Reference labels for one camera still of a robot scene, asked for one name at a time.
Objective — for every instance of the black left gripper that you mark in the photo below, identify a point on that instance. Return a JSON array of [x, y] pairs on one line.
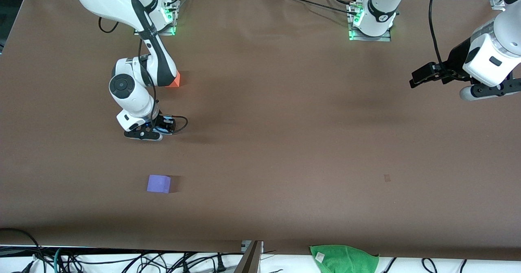
[[456, 60]]

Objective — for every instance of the blue foam block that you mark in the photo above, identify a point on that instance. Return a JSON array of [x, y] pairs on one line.
[[159, 131]]

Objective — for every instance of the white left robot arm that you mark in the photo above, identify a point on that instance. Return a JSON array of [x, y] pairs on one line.
[[494, 57]]

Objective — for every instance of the grey aluminium post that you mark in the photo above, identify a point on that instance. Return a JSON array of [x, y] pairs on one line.
[[250, 260]]

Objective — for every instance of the orange foam block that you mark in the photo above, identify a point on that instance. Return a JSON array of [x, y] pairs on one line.
[[176, 81]]

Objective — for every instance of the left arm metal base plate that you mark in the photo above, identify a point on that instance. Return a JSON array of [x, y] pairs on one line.
[[386, 38]]

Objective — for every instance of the purple foam block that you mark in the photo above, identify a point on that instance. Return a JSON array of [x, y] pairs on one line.
[[158, 183]]

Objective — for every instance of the green cloth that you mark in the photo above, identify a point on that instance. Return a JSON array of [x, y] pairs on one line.
[[344, 258]]

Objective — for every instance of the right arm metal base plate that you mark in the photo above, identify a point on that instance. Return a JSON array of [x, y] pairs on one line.
[[173, 25]]

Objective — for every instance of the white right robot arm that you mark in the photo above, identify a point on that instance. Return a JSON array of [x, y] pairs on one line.
[[122, 86]]

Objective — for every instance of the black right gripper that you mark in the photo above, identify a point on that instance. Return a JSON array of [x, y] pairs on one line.
[[166, 123]]

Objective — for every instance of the black power plug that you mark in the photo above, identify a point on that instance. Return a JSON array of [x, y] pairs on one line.
[[220, 263]]

